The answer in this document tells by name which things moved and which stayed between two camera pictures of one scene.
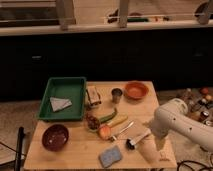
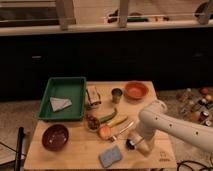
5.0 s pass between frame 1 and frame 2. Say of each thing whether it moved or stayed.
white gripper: moved
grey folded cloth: stayed
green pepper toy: stayed
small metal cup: stayed
